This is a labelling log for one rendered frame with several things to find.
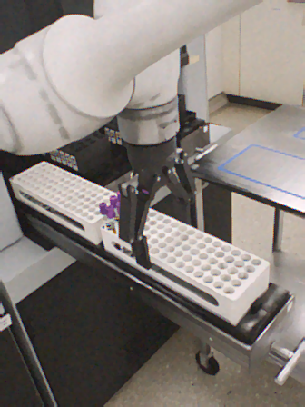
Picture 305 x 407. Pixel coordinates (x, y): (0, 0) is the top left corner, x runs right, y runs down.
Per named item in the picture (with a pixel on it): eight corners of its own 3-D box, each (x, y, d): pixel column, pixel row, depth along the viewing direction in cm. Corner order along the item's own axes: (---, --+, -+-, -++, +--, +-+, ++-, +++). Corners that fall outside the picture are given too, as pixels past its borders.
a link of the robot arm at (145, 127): (191, 91, 60) (192, 130, 63) (144, 82, 65) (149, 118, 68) (146, 115, 54) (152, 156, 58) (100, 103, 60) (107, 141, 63)
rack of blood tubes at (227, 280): (103, 253, 82) (98, 227, 78) (140, 226, 87) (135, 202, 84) (235, 331, 64) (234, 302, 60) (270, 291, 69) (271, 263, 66)
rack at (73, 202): (15, 202, 101) (7, 179, 97) (50, 183, 106) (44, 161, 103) (97, 249, 83) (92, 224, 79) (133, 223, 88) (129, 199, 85)
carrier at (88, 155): (107, 154, 112) (103, 134, 108) (113, 156, 110) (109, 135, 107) (73, 173, 105) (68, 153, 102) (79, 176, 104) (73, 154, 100)
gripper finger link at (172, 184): (146, 166, 68) (151, 159, 68) (174, 199, 77) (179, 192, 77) (164, 173, 65) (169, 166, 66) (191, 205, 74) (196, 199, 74)
